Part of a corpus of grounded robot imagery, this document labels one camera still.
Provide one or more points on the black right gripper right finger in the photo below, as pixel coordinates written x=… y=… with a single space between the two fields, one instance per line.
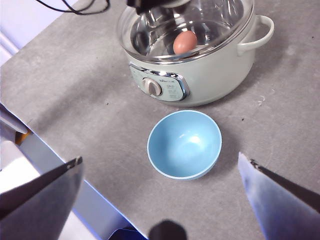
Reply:
x=282 y=207

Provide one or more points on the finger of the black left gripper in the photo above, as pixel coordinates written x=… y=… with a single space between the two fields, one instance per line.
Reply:
x=137 y=5

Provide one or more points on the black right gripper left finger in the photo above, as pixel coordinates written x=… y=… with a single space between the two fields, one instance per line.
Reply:
x=35 y=207

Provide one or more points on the glass steamer lid grey knob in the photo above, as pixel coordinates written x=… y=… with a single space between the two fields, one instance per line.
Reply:
x=155 y=32

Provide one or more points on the brown egg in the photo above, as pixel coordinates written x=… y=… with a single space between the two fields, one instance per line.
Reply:
x=185 y=42

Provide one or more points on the pale green electric steamer pot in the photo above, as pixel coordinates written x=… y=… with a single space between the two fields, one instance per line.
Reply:
x=212 y=75

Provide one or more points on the blue ribbed bowl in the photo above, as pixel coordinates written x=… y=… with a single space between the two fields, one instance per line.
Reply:
x=185 y=147

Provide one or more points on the silver table edge rail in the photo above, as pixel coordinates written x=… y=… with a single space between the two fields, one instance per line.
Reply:
x=100 y=200

